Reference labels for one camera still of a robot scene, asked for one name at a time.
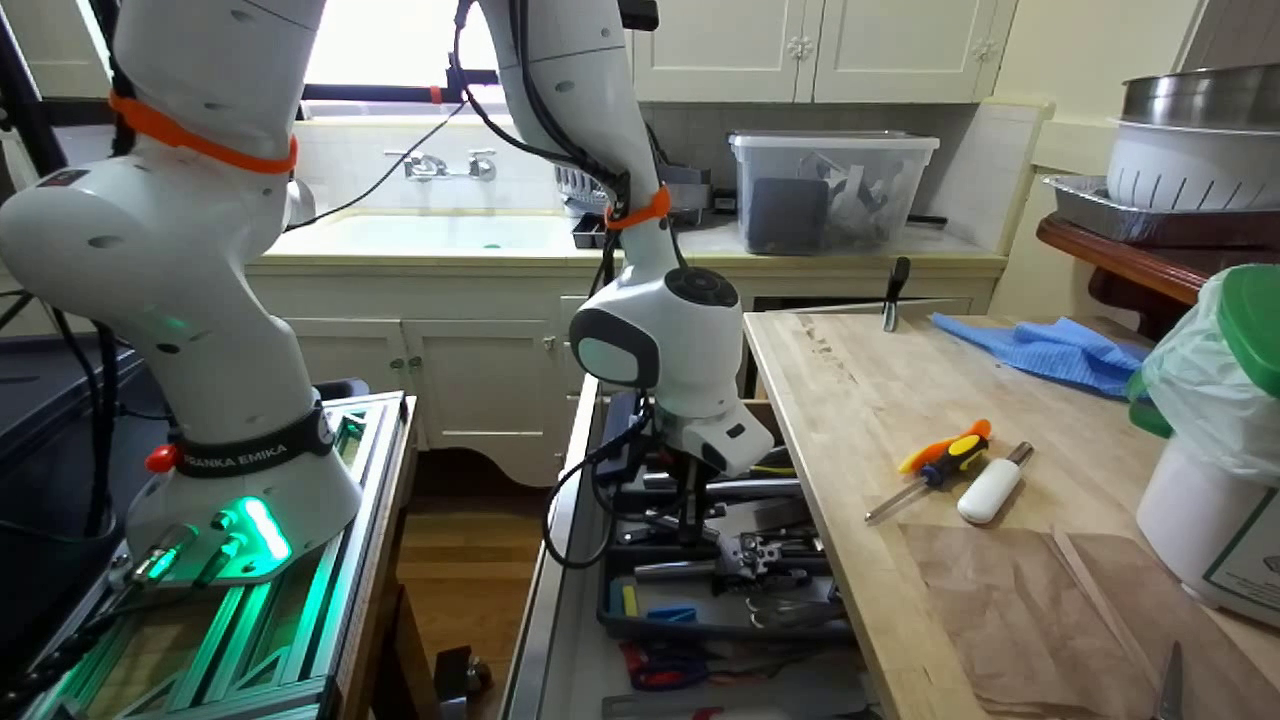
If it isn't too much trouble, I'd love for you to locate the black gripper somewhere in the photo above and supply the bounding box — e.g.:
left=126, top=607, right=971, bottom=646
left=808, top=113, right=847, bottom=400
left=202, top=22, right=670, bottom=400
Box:
left=612, top=440, right=719, bottom=562

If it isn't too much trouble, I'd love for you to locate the black metal can opener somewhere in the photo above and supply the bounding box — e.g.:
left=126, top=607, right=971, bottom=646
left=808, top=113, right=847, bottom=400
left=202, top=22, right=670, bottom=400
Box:
left=729, top=534, right=829, bottom=582

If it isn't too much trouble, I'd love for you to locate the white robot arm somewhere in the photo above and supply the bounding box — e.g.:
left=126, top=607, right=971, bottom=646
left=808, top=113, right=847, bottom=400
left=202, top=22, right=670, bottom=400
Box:
left=478, top=0, right=773, bottom=554

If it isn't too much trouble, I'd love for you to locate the open wooden kitchen drawer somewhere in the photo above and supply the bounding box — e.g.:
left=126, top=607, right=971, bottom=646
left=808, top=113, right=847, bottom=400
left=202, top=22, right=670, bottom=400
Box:
left=495, top=380, right=882, bottom=720

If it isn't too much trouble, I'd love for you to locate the chrome sink faucet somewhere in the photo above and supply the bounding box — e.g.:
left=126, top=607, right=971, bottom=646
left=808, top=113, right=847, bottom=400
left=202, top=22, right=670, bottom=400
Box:
left=401, top=151, right=495, bottom=186

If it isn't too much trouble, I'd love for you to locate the blue cloth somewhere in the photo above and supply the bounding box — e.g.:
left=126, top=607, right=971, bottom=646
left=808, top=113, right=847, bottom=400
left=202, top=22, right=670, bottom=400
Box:
left=931, top=314, right=1144, bottom=400

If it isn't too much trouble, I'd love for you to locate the brown paper sheet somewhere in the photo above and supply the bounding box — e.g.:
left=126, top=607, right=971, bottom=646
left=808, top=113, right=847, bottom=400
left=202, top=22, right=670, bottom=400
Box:
left=902, top=525, right=1280, bottom=720

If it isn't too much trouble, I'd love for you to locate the metal baking tray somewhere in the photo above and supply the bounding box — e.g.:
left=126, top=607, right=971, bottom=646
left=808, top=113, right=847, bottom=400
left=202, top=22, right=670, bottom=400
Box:
left=1047, top=176, right=1280, bottom=247

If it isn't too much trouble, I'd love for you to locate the white plastic container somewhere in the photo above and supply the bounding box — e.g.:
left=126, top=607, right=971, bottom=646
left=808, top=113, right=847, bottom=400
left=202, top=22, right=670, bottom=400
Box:
left=1135, top=440, right=1280, bottom=627

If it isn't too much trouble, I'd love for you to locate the green plastic bag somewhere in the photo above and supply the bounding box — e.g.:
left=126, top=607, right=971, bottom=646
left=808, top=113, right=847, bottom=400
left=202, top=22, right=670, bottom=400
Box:
left=1128, top=263, right=1280, bottom=486

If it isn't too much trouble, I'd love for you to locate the white colander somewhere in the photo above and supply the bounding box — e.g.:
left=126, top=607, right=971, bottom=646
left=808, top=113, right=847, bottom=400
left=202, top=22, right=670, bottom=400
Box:
left=1103, top=125, right=1280, bottom=212

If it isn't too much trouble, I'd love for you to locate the steel mixing bowl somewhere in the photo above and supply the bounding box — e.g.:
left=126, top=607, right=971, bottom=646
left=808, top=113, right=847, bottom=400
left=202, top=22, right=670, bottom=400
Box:
left=1120, top=63, right=1280, bottom=129

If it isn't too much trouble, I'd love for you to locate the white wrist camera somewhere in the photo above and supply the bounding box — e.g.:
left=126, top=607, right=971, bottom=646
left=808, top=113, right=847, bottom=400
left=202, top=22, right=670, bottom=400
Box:
left=665, top=403, right=774, bottom=478

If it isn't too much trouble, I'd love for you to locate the orange blue handled screwdriver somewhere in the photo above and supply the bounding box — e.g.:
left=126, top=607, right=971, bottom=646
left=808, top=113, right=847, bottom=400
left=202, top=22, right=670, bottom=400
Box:
left=866, top=422, right=992, bottom=525

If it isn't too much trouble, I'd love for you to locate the black handled knife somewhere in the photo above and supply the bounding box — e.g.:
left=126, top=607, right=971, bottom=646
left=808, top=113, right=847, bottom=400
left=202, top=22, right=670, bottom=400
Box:
left=882, top=258, right=913, bottom=334

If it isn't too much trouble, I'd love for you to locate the white cylindrical handle tool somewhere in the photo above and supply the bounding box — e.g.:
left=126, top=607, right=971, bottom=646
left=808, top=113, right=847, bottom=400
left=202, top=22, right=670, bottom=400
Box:
left=955, top=443, right=1033, bottom=527

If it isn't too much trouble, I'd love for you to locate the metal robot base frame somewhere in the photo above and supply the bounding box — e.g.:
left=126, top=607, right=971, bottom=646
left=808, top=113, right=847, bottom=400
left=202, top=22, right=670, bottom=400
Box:
left=4, top=393, right=417, bottom=720

